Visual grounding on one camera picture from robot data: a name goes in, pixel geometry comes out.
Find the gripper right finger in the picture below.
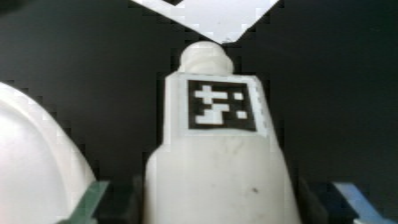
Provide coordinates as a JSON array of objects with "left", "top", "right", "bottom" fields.
[{"left": 299, "top": 180, "right": 395, "bottom": 224}]

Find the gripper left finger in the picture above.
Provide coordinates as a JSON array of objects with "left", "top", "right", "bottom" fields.
[{"left": 57, "top": 181, "right": 143, "bottom": 224}]

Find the white round table top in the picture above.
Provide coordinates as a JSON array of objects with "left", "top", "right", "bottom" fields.
[{"left": 0, "top": 82, "right": 97, "bottom": 224}]

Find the white cylindrical table leg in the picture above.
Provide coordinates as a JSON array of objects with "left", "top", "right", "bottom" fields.
[{"left": 143, "top": 41, "right": 303, "bottom": 224}]

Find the white marker sheet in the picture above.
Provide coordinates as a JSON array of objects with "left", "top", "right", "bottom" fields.
[{"left": 132, "top": 0, "right": 280, "bottom": 44}]

